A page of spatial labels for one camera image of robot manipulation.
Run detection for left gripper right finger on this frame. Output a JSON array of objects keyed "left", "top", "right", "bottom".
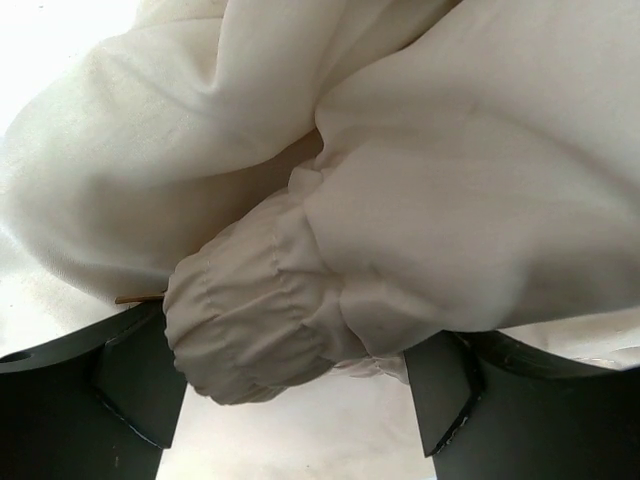
[{"left": 404, "top": 331, "right": 640, "bottom": 480}]

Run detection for beige trousers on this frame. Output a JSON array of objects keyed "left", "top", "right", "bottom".
[{"left": 1, "top": 1, "right": 639, "bottom": 405}]

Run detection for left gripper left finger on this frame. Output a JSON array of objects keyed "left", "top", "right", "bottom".
[{"left": 1, "top": 301, "right": 186, "bottom": 479}]

